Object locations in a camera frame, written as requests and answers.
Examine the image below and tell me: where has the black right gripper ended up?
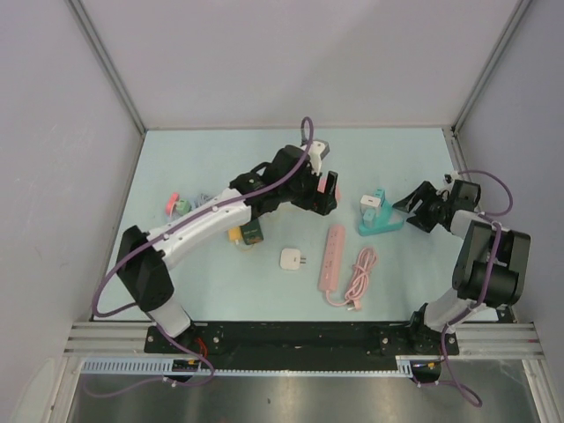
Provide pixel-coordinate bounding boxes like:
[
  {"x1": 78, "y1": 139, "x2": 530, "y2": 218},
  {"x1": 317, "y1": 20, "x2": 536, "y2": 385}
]
[{"x1": 392, "y1": 181, "x2": 451, "y2": 233}]

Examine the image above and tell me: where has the pink cube socket adapter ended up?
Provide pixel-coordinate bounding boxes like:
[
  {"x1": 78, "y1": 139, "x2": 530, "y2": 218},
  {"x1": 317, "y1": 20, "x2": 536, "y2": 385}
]
[{"x1": 316, "y1": 176, "x2": 344, "y2": 202}]

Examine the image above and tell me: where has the teal power strip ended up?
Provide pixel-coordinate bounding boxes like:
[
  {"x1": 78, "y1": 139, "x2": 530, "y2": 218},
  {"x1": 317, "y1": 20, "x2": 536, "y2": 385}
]
[{"x1": 358, "y1": 199, "x2": 404, "y2": 236}]

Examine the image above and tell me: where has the white charger plug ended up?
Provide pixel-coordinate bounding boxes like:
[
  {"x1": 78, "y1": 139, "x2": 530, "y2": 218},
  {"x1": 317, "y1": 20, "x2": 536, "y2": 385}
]
[{"x1": 279, "y1": 248, "x2": 307, "y2": 271}]

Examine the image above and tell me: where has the pink power strip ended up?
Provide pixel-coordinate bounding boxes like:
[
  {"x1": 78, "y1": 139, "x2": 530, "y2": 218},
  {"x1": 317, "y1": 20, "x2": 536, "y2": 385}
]
[{"x1": 318, "y1": 224, "x2": 345, "y2": 293}]

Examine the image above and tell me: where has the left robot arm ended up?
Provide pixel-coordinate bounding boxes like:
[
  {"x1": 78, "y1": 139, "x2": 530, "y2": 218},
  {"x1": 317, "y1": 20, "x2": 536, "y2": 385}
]
[{"x1": 116, "y1": 140, "x2": 338, "y2": 353}]

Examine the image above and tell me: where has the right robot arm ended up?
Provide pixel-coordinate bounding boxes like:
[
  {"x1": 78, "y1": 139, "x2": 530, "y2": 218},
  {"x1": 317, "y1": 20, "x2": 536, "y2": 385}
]
[{"x1": 393, "y1": 174, "x2": 531, "y2": 354}]

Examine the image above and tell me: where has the white plug on teal strip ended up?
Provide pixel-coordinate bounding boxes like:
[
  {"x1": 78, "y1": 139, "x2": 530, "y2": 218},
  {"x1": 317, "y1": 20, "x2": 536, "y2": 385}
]
[{"x1": 360, "y1": 195, "x2": 382, "y2": 212}]

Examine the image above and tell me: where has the teal plug lower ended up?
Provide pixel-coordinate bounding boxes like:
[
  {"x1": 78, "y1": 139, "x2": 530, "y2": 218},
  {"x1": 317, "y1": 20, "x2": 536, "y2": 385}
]
[{"x1": 363, "y1": 208, "x2": 377, "y2": 227}]

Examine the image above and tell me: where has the yellow plug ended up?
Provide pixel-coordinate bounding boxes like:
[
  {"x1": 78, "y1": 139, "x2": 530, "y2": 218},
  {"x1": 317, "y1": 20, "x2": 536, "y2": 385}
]
[{"x1": 227, "y1": 226, "x2": 242, "y2": 245}]

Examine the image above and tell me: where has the red pink plug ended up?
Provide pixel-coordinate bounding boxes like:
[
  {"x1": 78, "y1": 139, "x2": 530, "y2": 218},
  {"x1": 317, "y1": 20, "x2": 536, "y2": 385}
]
[{"x1": 165, "y1": 192, "x2": 179, "y2": 216}]

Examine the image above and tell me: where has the dark green charger block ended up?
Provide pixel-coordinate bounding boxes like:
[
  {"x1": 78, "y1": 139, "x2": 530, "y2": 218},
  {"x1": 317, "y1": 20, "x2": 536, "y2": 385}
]
[{"x1": 240, "y1": 219, "x2": 263, "y2": 246}]

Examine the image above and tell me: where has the green small adapter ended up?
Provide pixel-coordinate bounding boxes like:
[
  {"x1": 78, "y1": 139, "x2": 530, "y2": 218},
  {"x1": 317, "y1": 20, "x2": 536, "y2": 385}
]
[{"x1": 175, "y1": 200, "x2": 192, "y2": 216}]

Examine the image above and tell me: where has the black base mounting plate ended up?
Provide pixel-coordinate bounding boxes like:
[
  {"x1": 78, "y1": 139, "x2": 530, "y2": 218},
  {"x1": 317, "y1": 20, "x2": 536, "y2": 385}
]
[{"x1": 144, "y1": 319, "x2": 459, "y2": 357}]

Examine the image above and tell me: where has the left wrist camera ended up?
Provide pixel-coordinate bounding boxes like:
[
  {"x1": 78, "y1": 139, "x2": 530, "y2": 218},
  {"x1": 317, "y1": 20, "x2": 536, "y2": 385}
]
[{"x1": 308, "y1": 140, "x2": 330, "y2": 174}]

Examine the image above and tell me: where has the pink coiled power cord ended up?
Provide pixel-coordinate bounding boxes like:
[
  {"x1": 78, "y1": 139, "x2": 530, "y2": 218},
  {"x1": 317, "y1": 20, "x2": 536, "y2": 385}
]
[{"x1": 324, "y1": 246, "x2": 379, "y2": 312}]

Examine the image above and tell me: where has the thin yellow cable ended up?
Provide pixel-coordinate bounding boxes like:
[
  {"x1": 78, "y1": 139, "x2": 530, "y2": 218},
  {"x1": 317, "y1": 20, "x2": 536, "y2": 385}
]
[{"x1": 237, "y1": 205, "x2": 292, "y2": 256}]

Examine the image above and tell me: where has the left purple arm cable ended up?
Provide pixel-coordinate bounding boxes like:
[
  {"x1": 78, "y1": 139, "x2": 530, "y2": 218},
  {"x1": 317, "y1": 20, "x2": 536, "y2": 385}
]
[{"x1": 81, "y1": 116, "x2": 315, "y2": 397}]

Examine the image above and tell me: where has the blue cable duct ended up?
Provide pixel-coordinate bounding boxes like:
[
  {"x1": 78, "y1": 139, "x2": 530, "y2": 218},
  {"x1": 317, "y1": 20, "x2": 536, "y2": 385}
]
[{"x1": 81, "y1": 357, "x2": 441, "y2": 378}]

